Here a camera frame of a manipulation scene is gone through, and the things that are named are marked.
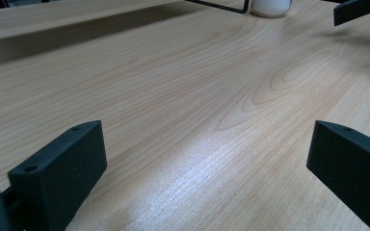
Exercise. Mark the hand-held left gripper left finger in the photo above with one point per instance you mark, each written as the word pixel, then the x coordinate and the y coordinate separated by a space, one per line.
pixel 61 170

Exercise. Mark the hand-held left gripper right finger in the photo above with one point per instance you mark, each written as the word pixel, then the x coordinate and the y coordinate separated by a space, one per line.
pixel 350 166

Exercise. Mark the white round container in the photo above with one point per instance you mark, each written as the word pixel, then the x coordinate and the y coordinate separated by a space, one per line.
pixel 271 7

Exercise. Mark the black metal frame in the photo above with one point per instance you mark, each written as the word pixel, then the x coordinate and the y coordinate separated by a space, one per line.
pixel 234 8

